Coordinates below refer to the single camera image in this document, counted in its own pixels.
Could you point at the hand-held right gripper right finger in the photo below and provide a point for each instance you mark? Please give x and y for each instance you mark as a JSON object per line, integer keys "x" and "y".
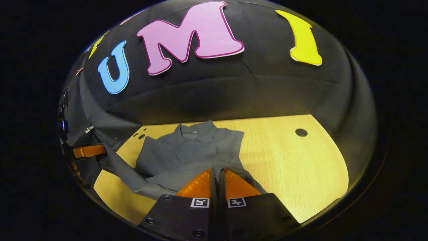
{"x": 257, "y": 214}

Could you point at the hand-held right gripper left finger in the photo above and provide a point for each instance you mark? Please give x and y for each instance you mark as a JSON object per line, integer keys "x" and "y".
{"x": 182, "y": 214}

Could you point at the grey collared shirt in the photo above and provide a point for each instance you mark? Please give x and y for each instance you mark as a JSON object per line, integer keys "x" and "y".
{"x": 187, "y": 150}

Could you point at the black backdrop cloth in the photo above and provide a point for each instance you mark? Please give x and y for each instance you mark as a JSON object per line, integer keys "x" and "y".
{"x": 234, "y": 87}

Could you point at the small pink clip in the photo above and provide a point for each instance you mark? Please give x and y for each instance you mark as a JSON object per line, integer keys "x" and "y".
{"x": 79, "y": 71}

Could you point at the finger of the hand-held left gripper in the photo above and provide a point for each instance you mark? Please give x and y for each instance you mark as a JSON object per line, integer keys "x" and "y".
{"x": 88, "y": 151}

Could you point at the small white clip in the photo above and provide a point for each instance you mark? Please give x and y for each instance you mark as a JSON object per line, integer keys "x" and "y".
{"x": 89, "y": 129}

